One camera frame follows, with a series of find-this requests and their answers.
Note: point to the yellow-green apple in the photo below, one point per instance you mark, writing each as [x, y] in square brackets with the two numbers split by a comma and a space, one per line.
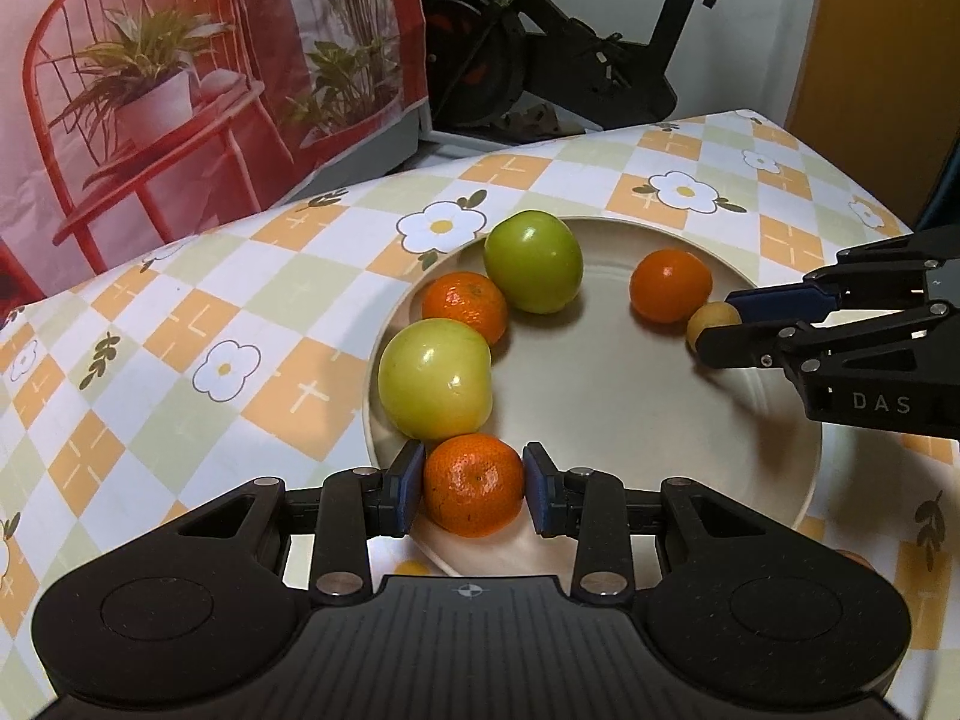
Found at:
[431, 382]

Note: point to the green apple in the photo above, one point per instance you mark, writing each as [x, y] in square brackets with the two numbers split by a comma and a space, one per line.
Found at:
[532, 262]

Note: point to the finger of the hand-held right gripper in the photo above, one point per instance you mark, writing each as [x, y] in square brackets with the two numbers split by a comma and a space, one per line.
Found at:
[780, 300]
[750, 349]

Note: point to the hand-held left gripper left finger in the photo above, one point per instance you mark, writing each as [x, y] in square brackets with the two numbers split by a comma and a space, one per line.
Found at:
[409, 484]

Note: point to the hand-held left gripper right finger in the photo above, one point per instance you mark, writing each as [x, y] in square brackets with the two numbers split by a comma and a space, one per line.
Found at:
[536, 491]

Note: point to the small tan longan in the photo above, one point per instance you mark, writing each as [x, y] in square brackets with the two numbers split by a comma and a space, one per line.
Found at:
[709, 321]

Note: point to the wooden door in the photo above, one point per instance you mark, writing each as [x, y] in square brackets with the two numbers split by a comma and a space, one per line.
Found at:
[885, 52]

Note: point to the orange tangerine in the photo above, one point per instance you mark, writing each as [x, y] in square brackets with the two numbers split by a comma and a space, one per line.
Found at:
[667, 285]
[465, 304]
[472, 484]

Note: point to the checked floral tablecloth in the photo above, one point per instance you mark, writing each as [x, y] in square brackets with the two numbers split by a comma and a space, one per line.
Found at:
[187, 292]

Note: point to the black exercise bike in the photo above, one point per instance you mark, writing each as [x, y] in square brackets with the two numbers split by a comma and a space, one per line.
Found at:
[562, 45]

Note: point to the beige plate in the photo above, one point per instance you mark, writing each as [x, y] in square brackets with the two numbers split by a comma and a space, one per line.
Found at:
[622, 405]

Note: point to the pink printed backdrop cloth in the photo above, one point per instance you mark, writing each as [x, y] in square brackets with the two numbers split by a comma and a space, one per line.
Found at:
[150, 15]

